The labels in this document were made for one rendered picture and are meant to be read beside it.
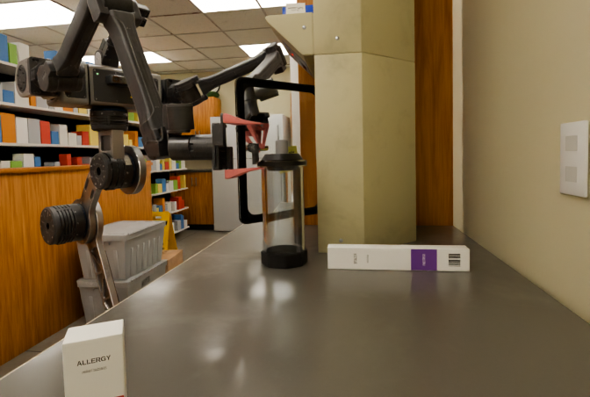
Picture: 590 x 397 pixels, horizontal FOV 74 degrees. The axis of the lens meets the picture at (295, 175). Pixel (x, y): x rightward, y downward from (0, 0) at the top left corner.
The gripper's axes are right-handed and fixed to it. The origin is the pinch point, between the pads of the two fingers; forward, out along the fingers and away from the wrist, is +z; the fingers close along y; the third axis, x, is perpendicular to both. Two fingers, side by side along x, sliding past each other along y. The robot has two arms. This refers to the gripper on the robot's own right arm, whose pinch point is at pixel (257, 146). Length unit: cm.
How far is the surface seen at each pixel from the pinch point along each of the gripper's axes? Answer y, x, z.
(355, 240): -22.5, 9.4, 21.0
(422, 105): 13, 46, 43
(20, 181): -14, 129, -183
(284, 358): -26.2, -39.8, 12.6
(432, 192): -15, 46, 46
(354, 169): -5.6, 9.2, 21.0
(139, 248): -67, 182, -136
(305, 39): 24.9, 8.9, 10.1
